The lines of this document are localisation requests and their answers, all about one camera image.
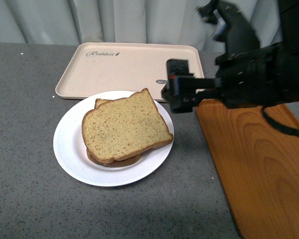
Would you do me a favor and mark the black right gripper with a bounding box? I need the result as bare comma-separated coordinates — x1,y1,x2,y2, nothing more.
161,43,299,114

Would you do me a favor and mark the white round plate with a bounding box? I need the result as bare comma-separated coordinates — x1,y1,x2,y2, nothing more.
53,91,172,187

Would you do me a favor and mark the brown wooden tray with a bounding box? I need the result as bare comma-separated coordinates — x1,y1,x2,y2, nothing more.
196,100,299,239

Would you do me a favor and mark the pink rabbit tray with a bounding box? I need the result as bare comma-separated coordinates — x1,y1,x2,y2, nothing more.
55,42,204,102

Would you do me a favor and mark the grey curtain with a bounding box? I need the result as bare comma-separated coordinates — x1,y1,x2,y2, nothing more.
0,0,284,53

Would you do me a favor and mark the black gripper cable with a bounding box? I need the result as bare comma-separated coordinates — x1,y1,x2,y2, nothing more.
261,106,299,140

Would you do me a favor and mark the bread slice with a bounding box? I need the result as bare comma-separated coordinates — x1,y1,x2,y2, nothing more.
82,88,173,163
86,99,142,168

